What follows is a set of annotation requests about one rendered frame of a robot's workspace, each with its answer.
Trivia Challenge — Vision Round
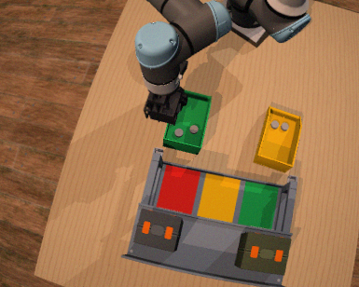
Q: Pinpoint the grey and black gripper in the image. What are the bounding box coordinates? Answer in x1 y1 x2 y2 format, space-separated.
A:
144 82 187 126

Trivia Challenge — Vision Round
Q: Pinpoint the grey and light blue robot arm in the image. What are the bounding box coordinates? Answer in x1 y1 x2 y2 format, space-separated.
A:
134 0 311 94

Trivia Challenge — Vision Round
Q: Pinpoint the green bin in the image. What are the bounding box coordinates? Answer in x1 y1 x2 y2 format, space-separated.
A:
163 90 212 155

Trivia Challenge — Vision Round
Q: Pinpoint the grey metal shelf rack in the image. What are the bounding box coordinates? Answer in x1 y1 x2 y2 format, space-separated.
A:
121 147 298 287

